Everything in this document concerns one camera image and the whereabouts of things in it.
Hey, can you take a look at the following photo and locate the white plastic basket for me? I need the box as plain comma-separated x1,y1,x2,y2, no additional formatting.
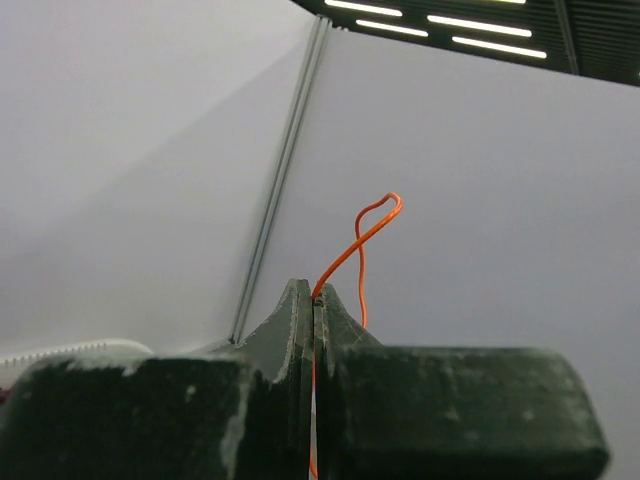
1,338,153,390

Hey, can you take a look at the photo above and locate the ceiling light panel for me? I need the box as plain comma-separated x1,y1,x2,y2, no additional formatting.
294,0,639,87

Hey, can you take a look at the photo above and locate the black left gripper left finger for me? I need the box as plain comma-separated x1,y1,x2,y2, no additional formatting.
1,280,313,479

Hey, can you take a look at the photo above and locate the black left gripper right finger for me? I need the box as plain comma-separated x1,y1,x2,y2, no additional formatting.
313,285,610,479

